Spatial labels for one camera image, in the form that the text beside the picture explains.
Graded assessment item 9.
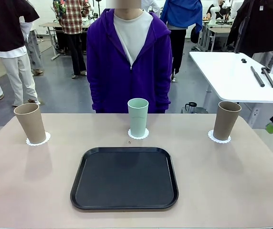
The tall brown cup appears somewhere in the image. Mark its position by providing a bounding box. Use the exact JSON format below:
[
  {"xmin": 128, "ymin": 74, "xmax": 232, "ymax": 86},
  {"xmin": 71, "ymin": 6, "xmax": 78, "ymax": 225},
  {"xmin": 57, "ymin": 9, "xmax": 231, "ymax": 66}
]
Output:
[
  {"xmin": 213, "ymin": 101, "xmax": 242, "ymax": 141},
  {"xmin": 13, "ymin": 103, "xmax": 47, "ymax": 143}
]

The white scalloped paper coaster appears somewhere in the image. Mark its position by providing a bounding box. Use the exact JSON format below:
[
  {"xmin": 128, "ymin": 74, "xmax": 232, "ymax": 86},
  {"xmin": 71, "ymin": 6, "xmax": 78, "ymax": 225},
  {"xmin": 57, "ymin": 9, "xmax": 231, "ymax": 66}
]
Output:
[
  {"xmin": 127, "ymin": 127, "xmax": 150, "ymax": 140},
  {"xmin": 207, "ymin": 129, "xmax": 232, "ymax": 144},
  {"xmin": 26, "ymin": 130, "xmax": 52, "ymax": 146}
]

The tall mint green cup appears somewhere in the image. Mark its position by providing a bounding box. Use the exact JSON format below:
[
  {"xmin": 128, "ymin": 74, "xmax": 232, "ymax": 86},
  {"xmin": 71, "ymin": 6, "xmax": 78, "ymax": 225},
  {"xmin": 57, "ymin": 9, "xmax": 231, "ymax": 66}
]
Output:
[{"xmin": 127, "ymin": 97, "xmax": 149, "ymax": 137}]

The person's right forearm purple sleeve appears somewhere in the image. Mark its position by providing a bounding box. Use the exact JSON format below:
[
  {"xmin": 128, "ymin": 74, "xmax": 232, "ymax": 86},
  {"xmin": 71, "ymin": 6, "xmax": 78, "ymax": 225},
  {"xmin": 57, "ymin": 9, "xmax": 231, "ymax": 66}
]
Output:
[{"xmin": 88, "ymin": 71, "xmax": 106, "ymax": 113}]

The person's left forearm purple sleeve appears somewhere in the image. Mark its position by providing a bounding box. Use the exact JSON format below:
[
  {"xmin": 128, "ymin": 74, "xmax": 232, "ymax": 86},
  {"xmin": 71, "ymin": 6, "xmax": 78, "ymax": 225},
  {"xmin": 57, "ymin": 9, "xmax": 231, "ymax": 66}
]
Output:
[{"xmin": 155, "ymin": 71, "xmax": 173, "ymax": 113}]

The black metal rod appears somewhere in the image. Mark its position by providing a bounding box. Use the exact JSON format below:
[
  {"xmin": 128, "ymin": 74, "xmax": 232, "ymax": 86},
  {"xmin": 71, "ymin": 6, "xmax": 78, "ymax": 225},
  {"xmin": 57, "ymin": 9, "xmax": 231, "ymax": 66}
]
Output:
[
  {"xmin": 250, "ymin": 66, "xmax": 265, "ymax": 87},
  {"xmin": 260, "ymin": 67, "xmax": 273, "ymax": 88}
]

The black coat on stand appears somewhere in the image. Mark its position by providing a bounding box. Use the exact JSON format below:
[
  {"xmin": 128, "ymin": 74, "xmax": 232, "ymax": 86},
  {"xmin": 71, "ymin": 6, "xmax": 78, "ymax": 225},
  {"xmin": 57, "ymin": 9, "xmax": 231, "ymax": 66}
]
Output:
[{"xmin": 226, "ymin": 0, "xmax": 273, "ymax": 58}]

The white desk with equipment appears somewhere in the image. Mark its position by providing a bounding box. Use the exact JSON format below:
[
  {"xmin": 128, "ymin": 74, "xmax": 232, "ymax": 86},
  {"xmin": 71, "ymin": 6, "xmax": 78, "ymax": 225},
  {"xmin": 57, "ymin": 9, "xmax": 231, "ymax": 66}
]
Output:
[{"xmin": 197, "ymin": 20, "xmax": 232, "ymax": 52}]

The person in blue jacket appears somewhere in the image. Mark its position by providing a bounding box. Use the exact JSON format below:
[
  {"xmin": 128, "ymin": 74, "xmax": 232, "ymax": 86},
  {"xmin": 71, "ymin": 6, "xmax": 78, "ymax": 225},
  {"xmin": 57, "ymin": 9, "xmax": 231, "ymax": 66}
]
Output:
[{"xmin": 160, "ymin": 0, "xmax": 203, "ymax": 83}]

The black plastic serving tray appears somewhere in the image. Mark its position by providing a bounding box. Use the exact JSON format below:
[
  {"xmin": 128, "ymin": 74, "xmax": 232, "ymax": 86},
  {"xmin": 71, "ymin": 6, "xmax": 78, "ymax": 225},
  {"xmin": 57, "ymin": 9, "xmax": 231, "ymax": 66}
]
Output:
[{"xmin": 70, "ymin": 146, "xmax": 179, "ymax": 210}]

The person in purple hoodie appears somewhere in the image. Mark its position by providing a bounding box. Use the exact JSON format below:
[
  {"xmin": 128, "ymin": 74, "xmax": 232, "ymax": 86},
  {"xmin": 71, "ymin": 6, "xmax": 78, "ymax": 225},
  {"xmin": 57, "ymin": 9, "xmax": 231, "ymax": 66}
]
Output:
[{"xmin": 86, "ymin": 0, "xmax": 173, "ymax": 114}]

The person in plaid shirt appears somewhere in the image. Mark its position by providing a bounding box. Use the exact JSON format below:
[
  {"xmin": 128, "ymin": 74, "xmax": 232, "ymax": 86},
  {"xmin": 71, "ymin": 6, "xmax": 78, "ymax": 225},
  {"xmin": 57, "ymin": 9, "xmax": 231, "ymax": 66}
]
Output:
[{"xmin": 52, "ymin": 0, "xmax": 91, "ymax": 79}]

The wooden top desk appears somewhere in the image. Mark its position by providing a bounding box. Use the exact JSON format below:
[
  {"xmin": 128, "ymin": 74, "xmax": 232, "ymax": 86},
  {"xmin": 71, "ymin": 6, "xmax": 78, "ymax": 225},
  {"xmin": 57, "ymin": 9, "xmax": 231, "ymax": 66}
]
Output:
[{"xmin": 39, "ymin": 21, "xmax": 93, "ymax": 60}]

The person in grey baggy trousers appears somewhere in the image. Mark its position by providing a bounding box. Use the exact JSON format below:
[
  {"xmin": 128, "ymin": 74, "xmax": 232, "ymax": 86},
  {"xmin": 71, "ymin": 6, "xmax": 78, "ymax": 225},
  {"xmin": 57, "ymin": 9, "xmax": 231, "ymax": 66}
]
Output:
[{"xmin": 19, "ymin": 14, "xmax": 44, "ymax": 76}]

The person in black top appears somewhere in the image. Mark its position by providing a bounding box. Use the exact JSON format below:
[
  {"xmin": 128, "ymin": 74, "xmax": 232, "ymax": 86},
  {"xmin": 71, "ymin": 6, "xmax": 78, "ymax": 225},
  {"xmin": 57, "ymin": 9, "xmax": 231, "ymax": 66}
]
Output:
[{"xmin": 0, "ymin": 0, "xmax": 41, "ymax": 107}]

